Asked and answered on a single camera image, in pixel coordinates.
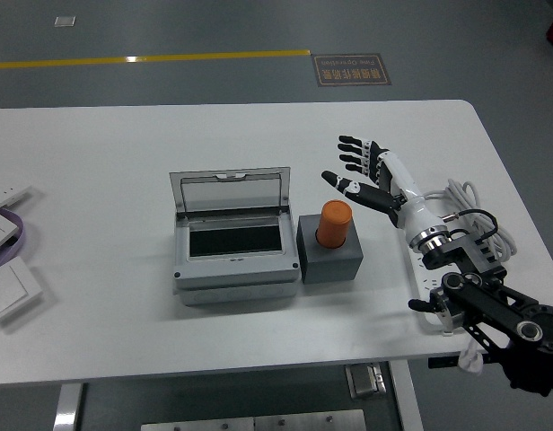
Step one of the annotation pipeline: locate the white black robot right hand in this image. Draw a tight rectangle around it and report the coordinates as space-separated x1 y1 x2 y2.
320 134 446 248

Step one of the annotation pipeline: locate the orange cylinder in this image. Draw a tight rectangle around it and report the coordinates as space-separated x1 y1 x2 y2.
314 199 353 250

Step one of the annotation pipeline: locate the grey box with clear lid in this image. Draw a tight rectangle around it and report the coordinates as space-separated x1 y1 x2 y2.
169 166 301 307

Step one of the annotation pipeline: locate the grey cube with round hole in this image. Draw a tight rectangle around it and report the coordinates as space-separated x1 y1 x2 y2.
296 213 365 285

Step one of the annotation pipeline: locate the brown floor sign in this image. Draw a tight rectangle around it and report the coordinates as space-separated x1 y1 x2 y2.
311 53 393 87

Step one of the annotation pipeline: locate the black bar under table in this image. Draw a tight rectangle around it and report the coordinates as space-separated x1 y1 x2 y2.
427 354 500 370

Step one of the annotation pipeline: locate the white table leg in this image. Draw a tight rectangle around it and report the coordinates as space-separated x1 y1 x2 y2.
390 361 425 431
51 383 84 431

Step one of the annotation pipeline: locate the white power cord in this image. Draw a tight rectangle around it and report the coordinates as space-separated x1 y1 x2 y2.
422 178 519 374

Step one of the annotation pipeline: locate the silver metal bracket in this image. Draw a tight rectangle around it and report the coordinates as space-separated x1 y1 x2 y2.
346 363 388 400

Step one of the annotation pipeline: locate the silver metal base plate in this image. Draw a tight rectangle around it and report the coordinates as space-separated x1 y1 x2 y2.
140 409 367 431

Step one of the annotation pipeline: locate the narrow white switch panel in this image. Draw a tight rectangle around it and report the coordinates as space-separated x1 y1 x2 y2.
0 184 33 215

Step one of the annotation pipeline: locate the large white switch panel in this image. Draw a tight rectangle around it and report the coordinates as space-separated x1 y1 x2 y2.
0 256 44 327

